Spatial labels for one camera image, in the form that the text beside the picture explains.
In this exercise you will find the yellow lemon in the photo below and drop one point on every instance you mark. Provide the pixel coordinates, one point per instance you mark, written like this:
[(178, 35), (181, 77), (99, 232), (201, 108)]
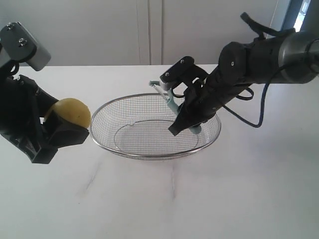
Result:
[(71, 110)]

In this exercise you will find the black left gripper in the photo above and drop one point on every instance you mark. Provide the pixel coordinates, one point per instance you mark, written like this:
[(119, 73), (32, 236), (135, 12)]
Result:
[(22, 104)]

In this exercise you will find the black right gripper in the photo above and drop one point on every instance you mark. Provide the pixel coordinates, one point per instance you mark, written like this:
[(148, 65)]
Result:
[(211, 97)]

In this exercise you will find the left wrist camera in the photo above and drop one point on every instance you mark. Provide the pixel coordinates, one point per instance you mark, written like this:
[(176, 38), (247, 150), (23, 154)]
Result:
[(17, 45)]

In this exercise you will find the wire mesh basket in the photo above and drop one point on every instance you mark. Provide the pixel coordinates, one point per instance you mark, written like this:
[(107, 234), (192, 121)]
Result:
[(136, 126)]

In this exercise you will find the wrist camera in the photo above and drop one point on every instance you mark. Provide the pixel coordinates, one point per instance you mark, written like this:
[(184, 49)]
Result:
[(183, 71), (17, 45)]

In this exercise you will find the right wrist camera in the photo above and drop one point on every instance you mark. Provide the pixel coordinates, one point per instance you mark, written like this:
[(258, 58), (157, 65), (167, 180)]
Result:
[(183, 71)]

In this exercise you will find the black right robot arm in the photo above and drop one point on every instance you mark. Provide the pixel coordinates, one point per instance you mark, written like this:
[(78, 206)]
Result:
[(273, 57)]

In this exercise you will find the teal handled peeler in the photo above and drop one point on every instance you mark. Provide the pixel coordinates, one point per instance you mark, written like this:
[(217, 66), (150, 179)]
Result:
[(168, 96)]

